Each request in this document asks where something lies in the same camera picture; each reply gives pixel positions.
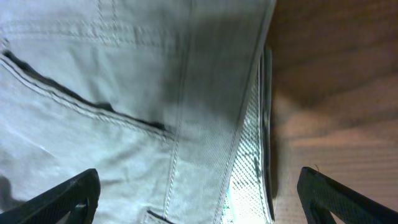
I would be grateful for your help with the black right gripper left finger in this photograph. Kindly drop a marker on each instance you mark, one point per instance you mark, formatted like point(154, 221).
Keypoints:
point(73, 201)

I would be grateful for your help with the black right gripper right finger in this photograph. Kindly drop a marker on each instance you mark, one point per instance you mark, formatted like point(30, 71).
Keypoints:
point(323, 198)

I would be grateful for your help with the grey shorts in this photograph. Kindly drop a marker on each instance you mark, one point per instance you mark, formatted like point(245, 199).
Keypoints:
point(150, 93)

